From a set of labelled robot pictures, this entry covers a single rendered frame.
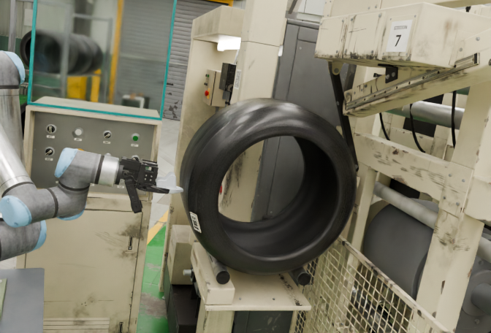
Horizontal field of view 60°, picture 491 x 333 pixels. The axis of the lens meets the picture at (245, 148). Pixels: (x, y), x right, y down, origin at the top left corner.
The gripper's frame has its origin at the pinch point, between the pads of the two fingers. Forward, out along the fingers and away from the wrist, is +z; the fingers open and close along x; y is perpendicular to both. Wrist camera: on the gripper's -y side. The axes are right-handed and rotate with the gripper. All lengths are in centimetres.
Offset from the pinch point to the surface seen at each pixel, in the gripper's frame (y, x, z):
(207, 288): -26.3, -10.5, 14.8
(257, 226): -12.4, 15.6, 35.5
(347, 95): 45, 17, 56
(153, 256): -111, 187, 27
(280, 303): -29, -9, 41
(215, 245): -11.0, -11.7, 13.0
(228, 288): -25.2, -10.5, 21.3
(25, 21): 39, 1097, -291
